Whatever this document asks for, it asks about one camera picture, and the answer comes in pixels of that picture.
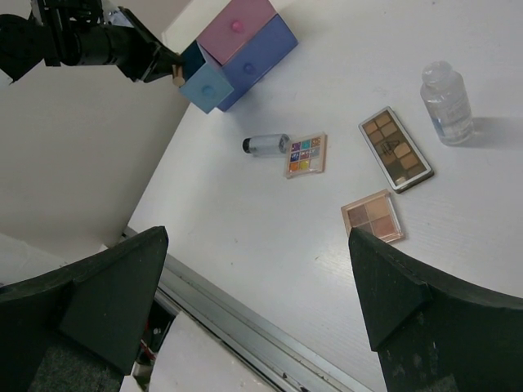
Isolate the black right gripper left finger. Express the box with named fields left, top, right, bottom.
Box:
left=1, top=226, right=168, bottom=391

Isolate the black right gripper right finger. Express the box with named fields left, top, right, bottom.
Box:
left=348, top=229, right=522, bottom=391

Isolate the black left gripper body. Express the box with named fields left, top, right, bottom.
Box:
left=1, top=1, right=184, bottom=84

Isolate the rose gold lipstick tube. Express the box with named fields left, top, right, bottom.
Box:
left=172, top=65, right=186, bottom=87

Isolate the light blue drawer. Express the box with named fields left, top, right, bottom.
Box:
left=180, top=41, right=234, bottom=114

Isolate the white drawer cabinet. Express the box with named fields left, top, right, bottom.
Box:
left=163, top=0, right=297, bottom=114

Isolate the pink drawer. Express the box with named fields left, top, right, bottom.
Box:
left=197, top=0, right=276, bottom=65

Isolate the clear glitter bottle black cap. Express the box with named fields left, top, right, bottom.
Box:
left=242, top=134, right=290, bottom=157

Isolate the clear plastic bottle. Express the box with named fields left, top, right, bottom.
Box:
left=420, top=60, right=474, bottom=145

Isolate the white taped cover panel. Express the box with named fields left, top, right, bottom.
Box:
left=118, top=310, right=279, bottom=392

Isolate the square pink eyeshadow palette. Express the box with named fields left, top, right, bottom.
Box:
left=341, top=189, right=405, bottom=243

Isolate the long brown eyeshadow palette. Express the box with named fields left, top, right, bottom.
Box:
left=359, top=106, right=434, bottom=194

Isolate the purple drawer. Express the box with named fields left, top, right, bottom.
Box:
left=217, top=14, right=298, bottom=112

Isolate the colourful eyeshadow palette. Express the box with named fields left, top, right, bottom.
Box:
left=284, top=132, right=327, bottom=179

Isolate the aluminium rail frame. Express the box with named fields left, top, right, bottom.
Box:
left=155, top=255, right=368, bottom=391

